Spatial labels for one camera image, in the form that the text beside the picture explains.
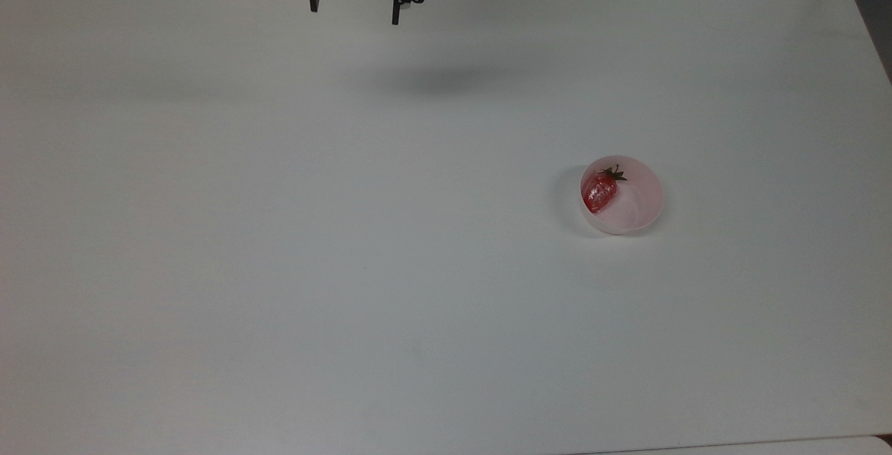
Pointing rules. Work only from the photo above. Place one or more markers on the red strawberry with green stem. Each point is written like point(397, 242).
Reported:
point(600, 194)

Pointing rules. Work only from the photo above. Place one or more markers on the pink plastic bowl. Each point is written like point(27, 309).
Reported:
point(631, 211)

